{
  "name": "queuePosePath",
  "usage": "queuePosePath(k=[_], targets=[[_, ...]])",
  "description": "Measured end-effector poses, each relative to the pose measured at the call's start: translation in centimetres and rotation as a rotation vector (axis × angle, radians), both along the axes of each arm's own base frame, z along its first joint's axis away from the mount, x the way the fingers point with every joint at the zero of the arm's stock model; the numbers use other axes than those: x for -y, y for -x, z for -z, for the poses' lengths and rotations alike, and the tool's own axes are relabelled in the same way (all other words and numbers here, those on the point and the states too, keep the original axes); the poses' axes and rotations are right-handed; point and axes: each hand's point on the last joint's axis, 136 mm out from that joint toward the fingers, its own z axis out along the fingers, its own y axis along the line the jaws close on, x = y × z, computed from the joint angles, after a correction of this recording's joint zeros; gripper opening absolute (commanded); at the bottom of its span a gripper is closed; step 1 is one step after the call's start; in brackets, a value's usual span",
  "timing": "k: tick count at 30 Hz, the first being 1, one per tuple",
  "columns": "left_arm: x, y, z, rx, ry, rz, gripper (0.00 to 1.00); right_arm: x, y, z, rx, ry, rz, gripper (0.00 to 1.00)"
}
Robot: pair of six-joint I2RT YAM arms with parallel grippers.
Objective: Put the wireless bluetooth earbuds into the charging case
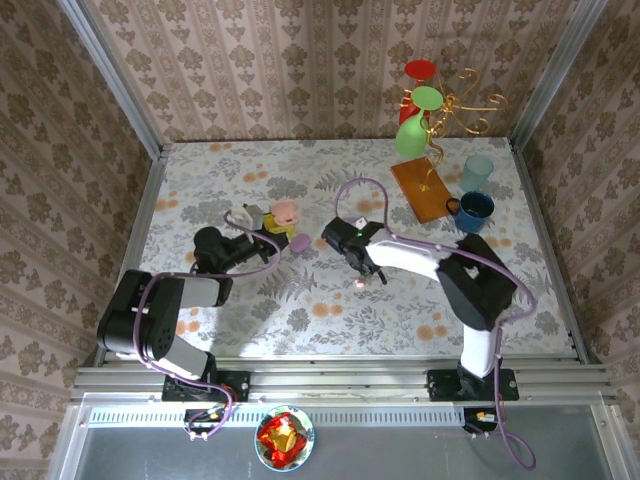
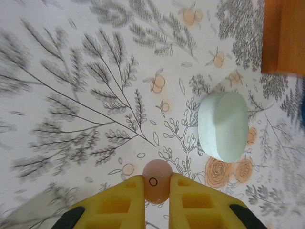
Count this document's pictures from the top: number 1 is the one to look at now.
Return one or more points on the pink earbud charging case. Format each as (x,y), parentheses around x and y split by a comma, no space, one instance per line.
(285,210)

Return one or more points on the purple earbud charging case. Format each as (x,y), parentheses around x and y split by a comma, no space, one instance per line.
(300,243)

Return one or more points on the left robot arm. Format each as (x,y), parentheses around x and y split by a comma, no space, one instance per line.
(200,290)

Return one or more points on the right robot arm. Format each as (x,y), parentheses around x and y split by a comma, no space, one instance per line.
(410,257)

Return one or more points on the floral table cover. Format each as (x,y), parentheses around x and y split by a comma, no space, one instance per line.
(280,165)

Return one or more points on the green plastic wine glass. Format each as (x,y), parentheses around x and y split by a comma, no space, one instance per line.
(410,139)

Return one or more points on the dark blue mug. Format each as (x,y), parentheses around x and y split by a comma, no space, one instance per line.
(475,212)

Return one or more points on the pale teal plastic cup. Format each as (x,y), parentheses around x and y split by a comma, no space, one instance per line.
(479,172)

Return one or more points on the black power connector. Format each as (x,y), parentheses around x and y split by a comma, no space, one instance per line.
(205,419)
(480,419)

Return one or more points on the red plastic wine glass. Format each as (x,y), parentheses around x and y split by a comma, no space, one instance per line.
(419,69)

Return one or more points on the red gold foil candy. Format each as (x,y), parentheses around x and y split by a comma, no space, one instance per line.
(281,436)

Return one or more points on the white patterned bowl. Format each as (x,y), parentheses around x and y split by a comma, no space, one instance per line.
(260,450)

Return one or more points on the aluminium table side rail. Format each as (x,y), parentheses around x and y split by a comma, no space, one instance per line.
(540,210)
(142,225)

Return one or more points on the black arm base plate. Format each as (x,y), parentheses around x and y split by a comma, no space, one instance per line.
(237,385)
(440,385)

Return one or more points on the aluminium front rail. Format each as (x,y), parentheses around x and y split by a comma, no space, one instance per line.
(340,385)

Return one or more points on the aluminium frame post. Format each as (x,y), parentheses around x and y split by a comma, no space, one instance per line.
(555,75)
(112,75)

